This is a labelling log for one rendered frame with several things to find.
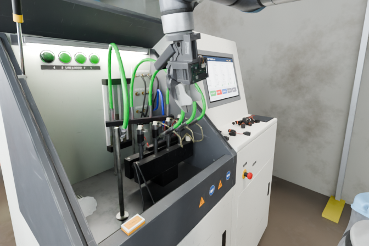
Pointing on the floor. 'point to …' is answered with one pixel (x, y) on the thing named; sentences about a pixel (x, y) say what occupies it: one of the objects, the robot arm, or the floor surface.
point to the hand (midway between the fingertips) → (184, 107)
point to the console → (245, 227)
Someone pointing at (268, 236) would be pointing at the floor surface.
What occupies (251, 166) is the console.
